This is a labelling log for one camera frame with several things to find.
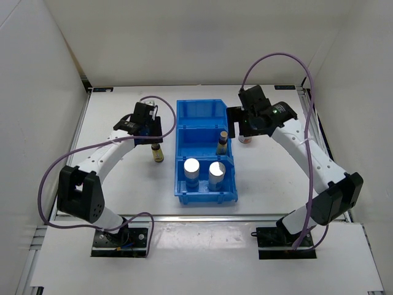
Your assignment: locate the white-lid sauce jar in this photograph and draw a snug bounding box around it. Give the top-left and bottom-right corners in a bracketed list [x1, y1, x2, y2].
[238, 135, 252, 144]

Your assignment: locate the blue-label silver-lid shaker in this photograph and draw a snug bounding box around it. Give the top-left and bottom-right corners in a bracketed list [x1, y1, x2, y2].
[184, 158, 200, 188]
[208, 162, 226, 191]

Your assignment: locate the yellow-label brown bottle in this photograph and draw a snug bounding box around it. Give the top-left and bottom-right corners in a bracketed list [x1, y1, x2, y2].
[151, 143, 164, 163]
[216, 130, 228, 155]

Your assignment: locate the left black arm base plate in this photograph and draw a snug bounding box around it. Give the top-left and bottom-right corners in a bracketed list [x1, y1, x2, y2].
[90, 225, 150, 258]

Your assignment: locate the blue three-compartment plastic bin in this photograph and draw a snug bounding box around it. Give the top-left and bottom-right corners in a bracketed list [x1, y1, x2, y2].
[174, 100, 238, 205]

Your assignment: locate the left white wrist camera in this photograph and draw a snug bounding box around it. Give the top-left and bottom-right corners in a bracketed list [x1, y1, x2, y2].
[130, 101, 157, 124]

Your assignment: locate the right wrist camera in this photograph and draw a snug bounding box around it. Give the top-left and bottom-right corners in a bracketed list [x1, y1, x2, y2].
[238, 85, 271, 112]

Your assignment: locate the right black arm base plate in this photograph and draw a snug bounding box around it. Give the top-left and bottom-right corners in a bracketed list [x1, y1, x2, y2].
[251, 227, 317, 260]

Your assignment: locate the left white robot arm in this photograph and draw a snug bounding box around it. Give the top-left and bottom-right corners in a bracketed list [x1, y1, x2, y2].
[57, 116, 163, 246]

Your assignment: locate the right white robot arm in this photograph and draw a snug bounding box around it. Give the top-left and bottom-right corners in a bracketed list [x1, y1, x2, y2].
[227, 102, 364, 246]

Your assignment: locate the front aluminium rail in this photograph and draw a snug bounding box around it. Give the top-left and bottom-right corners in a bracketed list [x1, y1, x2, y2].
[49, 213, 348, 224]

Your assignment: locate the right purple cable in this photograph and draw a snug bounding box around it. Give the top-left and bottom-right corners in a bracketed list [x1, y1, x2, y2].
[239, 53, 331, 250]

